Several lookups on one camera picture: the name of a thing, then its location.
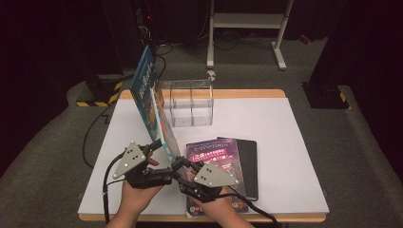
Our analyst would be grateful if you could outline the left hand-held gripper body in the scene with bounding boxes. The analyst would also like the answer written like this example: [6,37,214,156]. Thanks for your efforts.
[112,141,175,190]

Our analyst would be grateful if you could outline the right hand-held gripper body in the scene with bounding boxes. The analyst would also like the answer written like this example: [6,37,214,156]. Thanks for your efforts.
[178,160,241,204]

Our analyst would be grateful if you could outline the sky and grass picture book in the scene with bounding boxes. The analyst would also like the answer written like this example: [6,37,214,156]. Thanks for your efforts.
[147,86,182,164]

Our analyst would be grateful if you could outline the purple paperback book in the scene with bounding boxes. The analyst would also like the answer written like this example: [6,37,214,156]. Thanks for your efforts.
[184,137,250,219]

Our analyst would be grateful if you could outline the black hardcover book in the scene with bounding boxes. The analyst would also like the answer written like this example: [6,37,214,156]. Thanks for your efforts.
[217,136,259,202]

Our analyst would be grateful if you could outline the clear acrylic book rack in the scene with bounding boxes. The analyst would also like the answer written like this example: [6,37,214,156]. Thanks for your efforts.
[158,79,215,128]

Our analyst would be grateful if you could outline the dark blue picture book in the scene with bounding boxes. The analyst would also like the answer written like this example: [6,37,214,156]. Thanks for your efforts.
[129,45,160,143]

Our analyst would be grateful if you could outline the person's right hand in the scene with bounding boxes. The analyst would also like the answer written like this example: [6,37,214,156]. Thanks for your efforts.
[189,185,243,224]

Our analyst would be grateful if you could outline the person's left hand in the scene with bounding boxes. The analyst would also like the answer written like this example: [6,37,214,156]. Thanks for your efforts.
[119,151,166,224]

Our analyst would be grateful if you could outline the black yellow striped stand base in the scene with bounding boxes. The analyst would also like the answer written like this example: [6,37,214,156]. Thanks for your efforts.
[301,83,352,110]
[75,74,125,108]

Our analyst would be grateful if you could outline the white table mat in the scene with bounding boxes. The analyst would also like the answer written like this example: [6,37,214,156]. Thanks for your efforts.
[77,97,331,216]

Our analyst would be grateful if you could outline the white metal stand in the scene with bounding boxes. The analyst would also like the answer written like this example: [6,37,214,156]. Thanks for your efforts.
[206,0,295,71]

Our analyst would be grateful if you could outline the small red object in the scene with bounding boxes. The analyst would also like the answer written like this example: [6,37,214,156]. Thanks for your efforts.
[298,33,313,46]

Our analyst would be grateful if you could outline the black floor cable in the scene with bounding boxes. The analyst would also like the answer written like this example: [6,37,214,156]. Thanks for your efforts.
[82,104,112,169]

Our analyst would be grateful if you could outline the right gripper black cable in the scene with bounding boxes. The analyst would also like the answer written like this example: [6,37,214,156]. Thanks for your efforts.
[218,184,280,228]

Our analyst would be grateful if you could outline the dark equipment with wires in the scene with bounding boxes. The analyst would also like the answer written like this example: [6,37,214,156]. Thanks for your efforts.
[132,0,167,48]

